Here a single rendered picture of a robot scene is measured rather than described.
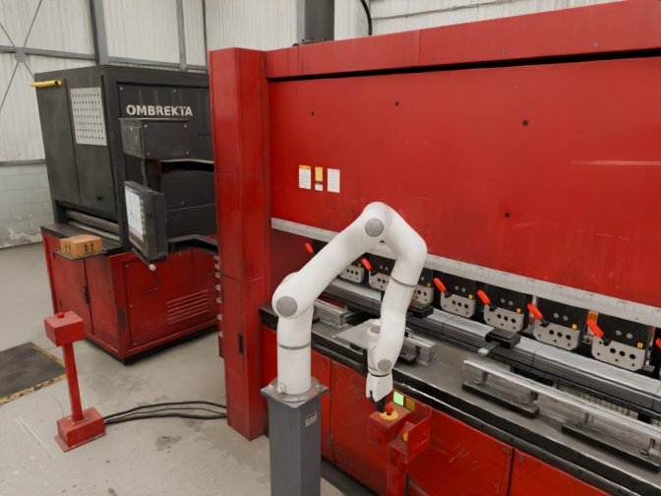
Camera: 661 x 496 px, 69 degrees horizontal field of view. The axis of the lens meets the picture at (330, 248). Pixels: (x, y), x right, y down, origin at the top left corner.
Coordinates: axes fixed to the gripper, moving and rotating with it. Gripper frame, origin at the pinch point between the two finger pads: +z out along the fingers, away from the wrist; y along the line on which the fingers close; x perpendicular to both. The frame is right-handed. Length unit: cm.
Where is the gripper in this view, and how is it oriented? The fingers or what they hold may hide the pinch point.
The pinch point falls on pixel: (380, 406)
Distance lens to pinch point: 186.6
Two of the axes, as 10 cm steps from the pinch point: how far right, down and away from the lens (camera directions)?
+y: -7.0, 2.6, -6.6
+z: 0.5, 9.5, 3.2
